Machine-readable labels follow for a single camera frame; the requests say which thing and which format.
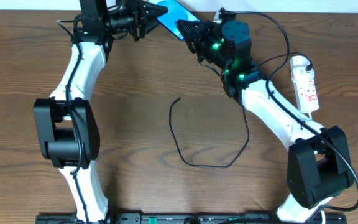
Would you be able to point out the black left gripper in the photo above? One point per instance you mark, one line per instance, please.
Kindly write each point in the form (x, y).
(137, 20)

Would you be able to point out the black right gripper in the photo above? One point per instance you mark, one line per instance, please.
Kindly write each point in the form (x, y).
(197, 37)

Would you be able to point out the blue screen Galaxy smartphone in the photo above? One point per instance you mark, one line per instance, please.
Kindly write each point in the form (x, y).
(175, 12)

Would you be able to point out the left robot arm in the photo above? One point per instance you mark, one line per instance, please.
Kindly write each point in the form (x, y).
(67, 130)

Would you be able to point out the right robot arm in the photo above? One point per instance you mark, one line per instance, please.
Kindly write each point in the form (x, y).
(319, 166)

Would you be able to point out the white USB charger adapter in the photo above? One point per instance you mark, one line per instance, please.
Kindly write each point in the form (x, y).
(300, 61)

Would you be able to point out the white power strip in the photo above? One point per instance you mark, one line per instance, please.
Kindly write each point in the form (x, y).
(305, 89)

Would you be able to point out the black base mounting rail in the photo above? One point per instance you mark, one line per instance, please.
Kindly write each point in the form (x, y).
(136, 218)

